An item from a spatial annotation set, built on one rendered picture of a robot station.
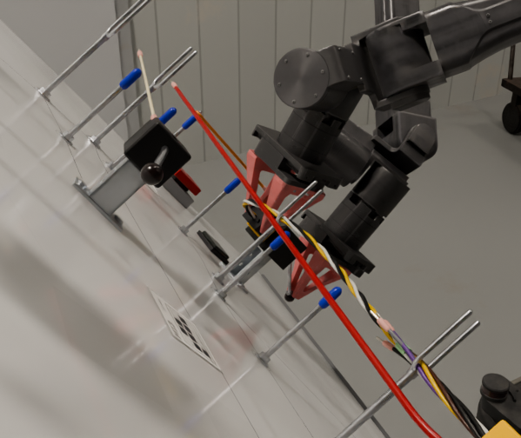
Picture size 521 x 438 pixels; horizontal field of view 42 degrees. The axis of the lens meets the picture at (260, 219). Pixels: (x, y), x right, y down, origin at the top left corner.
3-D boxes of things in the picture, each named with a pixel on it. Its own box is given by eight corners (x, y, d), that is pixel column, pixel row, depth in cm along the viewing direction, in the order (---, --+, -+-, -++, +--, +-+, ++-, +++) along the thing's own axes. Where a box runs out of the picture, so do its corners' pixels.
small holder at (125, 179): (65, 202, 40) (155, 120, 40) (75, 175, 49) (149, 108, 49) (120, 255, 42) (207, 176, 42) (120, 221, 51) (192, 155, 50)
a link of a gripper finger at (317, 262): (289, 301, 86) (337, 244, 85) (260, 268, 91) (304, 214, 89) (317, 315, 91) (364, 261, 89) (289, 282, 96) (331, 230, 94)
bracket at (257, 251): (247, 294, 82) (277, 265, 82) (237, 285, 80) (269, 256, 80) (230, 270, 85) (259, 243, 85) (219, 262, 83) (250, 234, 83)
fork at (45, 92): (34, 85, 67) (141, -14, 66) (48, 98, 68) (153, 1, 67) (36, 91, 65) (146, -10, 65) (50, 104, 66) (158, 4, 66)
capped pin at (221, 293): (211, 288, 62) (281, 223, 62) (217, 292, 63) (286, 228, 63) (220, 300, 61) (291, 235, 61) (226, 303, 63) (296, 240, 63)
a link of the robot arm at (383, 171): (420, 185, 85) (410, 179, 90) (377, 150, 84) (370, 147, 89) (384, 228, 86) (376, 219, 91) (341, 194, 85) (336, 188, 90)
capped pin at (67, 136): (68, 139, 59) (142, 71, 59) (74, 149, 58) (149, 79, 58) (56, 129, 58) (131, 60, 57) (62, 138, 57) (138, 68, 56)
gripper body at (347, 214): (342, 263, 83) (381, 216, 82) (296, 218, 90) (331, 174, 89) (367, 278, 88) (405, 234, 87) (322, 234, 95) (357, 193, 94)
